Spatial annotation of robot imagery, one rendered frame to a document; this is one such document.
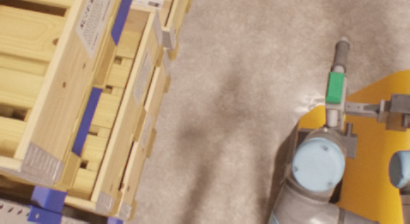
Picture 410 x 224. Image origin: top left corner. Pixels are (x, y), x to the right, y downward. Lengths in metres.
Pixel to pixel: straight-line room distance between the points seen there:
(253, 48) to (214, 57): 0.26
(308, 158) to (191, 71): 1.90
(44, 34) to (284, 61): 1.73
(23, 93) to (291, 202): 0.77
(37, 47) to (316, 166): 0.85
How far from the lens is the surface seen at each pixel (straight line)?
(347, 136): 0.96
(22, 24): 1.33
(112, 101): 1.75
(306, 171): 0.77
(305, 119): 2.19
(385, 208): 1.65
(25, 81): 1.24
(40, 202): 1.28
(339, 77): 1.06
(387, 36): 2.94
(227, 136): 2.45
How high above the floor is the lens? 2.35
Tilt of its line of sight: 70 degrees down
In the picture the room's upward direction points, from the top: 2 degrees counter-clockwise
